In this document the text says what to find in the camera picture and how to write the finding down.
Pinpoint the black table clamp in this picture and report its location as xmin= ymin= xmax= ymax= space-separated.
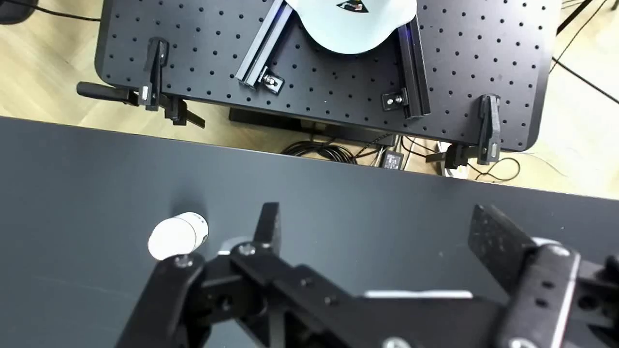
xmin=75 ymin=37 xmax=205 ymax=127
xmin=445 ymin=95 xmax=501 ymax=168

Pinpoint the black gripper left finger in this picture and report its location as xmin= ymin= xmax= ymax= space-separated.
xmin=114 ymin=203 xmax=280 ymax=348

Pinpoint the right black table clamp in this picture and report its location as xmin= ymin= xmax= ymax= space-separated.
xmin=445 ymin=95 xmax=501 ymax=168

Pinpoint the black power adapter with cables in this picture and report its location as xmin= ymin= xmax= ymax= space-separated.
xmin=280 ymin=133 xmax=522 ymax=184

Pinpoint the white vial with label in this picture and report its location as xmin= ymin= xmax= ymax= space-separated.
xmin=147 ymin=213 xmax=209 ymax=261

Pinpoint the black perforated breadboard table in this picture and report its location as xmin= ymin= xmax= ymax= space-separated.
xmin=94 ymin=0 xmax=559 ymax=151

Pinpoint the right aluminium extrusion rail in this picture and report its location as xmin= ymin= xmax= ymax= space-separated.
xmin=383 ymin=19 xmax=429 ymax=120

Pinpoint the left aluminium extrusion rail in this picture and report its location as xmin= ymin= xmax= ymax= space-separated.
xmin=236 ymin=0 xmax=292 ymax=95

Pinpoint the left black table clamp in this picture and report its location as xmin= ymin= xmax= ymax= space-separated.
xmin=75 ymin=37 xmax=205 ymax=127

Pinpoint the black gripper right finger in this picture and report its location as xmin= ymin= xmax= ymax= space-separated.
xmin=466 ymin=203 xmax=619 ymax=348

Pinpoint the aluminium extrusion rail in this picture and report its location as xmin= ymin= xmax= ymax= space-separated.
xmin=383 ymin=19 xmax=429 ymax=120
xmin=236 ymin=0 xmax=292 ymax=95

